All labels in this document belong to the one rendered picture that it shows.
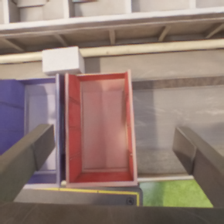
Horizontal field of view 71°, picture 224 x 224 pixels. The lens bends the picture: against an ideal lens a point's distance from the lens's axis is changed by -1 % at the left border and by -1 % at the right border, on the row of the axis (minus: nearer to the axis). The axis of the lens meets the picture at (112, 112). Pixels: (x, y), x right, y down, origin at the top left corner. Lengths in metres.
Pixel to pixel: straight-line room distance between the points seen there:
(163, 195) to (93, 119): 1.02
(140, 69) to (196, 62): 0.21
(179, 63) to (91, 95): 0.36
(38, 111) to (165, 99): 0.48
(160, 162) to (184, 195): 0.91
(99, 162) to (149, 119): 0.24
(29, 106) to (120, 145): 0.38
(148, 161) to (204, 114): 0.26
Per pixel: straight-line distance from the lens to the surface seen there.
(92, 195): 1.07
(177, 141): 0.17
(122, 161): 0.59
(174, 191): 1.47
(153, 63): 0.66
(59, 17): 0.54
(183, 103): 0.64
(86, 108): 0.61
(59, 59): 0.58
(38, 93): 0.68
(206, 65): 0.72
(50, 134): 0.16
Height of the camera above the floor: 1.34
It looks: 82 degrees down
